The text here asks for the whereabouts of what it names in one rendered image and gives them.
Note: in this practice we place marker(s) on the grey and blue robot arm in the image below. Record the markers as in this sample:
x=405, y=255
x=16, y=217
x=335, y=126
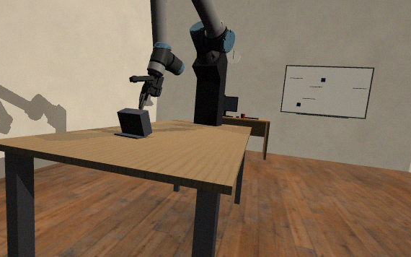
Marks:
x=210, y=36

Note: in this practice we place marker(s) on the dark grey sloped panel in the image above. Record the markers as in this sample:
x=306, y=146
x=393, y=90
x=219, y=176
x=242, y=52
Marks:
x=134, y=123

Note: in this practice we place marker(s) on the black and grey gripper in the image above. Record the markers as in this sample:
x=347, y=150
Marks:
x=154, y=87

